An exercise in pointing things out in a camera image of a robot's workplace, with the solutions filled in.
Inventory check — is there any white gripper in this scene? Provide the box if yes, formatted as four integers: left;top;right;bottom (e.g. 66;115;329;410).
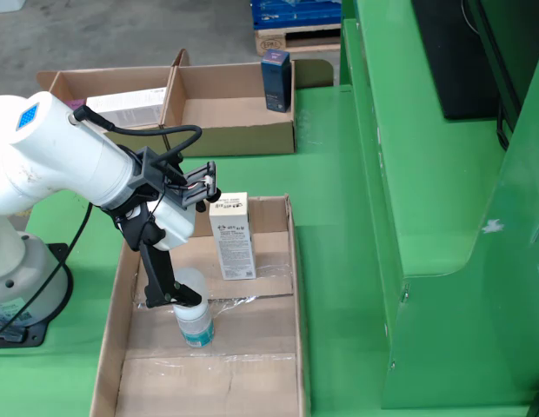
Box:
120;187;222;309

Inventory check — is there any translucent bottle with teal label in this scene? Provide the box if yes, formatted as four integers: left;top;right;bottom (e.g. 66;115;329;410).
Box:
171;267;216;349

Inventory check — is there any white hand cream box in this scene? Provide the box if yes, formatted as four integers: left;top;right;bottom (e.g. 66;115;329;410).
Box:
208;192;257;281

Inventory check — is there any open brown cardboard box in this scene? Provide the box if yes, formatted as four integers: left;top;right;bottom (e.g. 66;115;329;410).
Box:
158;59;336;158
36;49;191;160

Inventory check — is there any long white printed box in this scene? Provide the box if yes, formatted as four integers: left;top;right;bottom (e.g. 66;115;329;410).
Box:
85;87;167;129

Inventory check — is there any flat cardboard tray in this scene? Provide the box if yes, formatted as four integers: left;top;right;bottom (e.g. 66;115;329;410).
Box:
90;194;312;417

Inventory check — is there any navy blue product box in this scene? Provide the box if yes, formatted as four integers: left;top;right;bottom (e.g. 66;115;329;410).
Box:
260;48;293;114

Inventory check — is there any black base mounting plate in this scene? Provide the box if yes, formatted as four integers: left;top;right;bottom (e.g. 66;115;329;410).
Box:
0;242;75;349

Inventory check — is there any wooden pallet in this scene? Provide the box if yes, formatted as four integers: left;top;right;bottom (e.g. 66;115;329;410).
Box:
254;23;343;56

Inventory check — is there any blue mesh pallet crate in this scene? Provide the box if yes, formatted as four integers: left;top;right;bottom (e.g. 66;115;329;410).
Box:
250;0;343;30

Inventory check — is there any green metal shelf unit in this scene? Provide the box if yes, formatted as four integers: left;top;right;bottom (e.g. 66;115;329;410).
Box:
338;0;539;412

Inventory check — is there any black flat panel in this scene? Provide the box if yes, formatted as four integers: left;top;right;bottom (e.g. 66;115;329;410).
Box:
410;0;502;122

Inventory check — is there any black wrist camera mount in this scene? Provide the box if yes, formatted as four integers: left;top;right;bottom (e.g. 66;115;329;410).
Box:
129;146;217;210

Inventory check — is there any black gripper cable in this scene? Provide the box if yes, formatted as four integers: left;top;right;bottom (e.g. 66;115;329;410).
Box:
72;104;203;164

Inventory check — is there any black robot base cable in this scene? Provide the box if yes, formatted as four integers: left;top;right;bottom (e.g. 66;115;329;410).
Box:
0;202;95;342

